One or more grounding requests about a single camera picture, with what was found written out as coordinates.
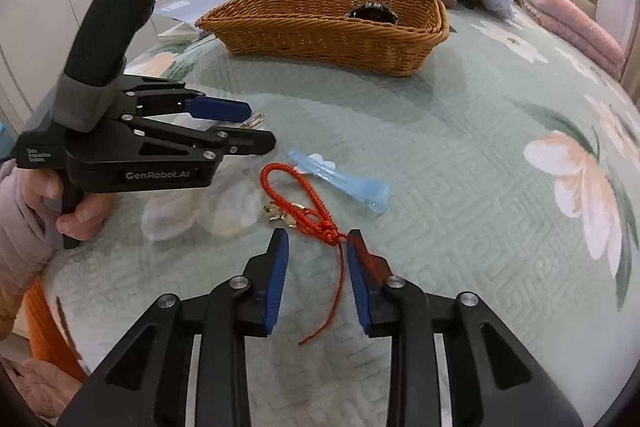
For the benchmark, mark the person's left forearm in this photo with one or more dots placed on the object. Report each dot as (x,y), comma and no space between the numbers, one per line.
(20,252)

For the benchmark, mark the pink folded quilt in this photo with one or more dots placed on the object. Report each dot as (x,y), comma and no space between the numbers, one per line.
(570,22)

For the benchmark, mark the brown wicker basket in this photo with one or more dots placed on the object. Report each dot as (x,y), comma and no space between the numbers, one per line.
(325,42)

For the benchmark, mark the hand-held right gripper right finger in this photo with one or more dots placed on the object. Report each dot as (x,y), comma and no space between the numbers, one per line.
(357,279)

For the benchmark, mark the gold hair clip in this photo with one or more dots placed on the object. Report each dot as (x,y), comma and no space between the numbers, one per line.
(254,121)

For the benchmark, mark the translucent blue hair clip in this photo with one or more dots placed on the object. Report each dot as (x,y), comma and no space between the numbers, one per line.
(350,189)

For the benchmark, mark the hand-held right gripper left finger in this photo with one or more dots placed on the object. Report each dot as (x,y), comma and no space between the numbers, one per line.
(277,279)

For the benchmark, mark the orange bed base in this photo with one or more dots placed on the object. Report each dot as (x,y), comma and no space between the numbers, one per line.
(47,327)

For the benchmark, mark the pink fleece clothing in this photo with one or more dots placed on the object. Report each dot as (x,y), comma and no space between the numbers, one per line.
(40,392)

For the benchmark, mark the black wrist watch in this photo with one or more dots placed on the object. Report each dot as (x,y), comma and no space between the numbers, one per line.
(372,13)

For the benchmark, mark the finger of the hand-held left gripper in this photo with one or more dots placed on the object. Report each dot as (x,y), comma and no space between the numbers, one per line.
(222,109)
(250,142)

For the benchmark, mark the person's left hand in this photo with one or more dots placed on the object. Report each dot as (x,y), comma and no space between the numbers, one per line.
(87,217)

